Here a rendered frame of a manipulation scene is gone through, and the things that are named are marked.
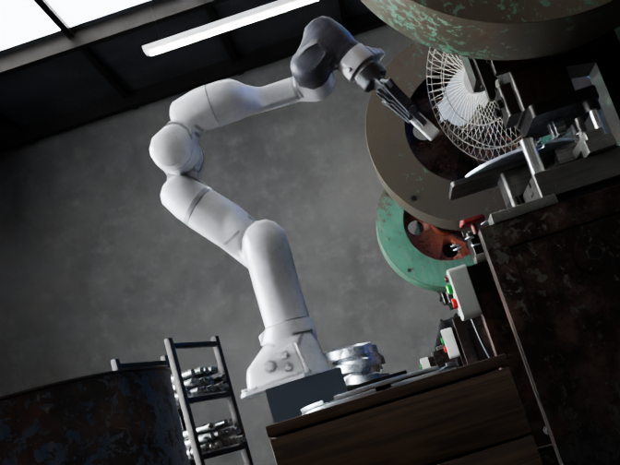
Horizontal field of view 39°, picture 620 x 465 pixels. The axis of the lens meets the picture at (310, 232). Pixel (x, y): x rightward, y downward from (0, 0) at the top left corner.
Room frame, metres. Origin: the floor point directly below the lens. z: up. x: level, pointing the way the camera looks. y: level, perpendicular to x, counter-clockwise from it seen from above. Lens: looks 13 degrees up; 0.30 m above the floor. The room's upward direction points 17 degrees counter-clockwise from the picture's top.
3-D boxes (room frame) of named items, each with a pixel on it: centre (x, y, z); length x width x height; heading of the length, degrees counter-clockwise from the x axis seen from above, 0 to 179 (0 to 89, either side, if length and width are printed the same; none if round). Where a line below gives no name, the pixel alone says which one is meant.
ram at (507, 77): (2.02, -0.61, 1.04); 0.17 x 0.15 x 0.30; 87
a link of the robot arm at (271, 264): (2.04, 0.11, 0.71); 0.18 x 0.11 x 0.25; 6
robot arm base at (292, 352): (2.07, 0.16, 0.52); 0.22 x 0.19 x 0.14; 92
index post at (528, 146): (1.85, -0.51, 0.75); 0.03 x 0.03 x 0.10; 87
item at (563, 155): (2.02, -0.65, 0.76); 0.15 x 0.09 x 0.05; 177
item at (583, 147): (1.85, -0.64, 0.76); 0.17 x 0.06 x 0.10; 177
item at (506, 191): (2.03, -0.48, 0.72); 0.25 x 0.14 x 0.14; 87
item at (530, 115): (2.02, -0.66, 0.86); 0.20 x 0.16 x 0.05; 177
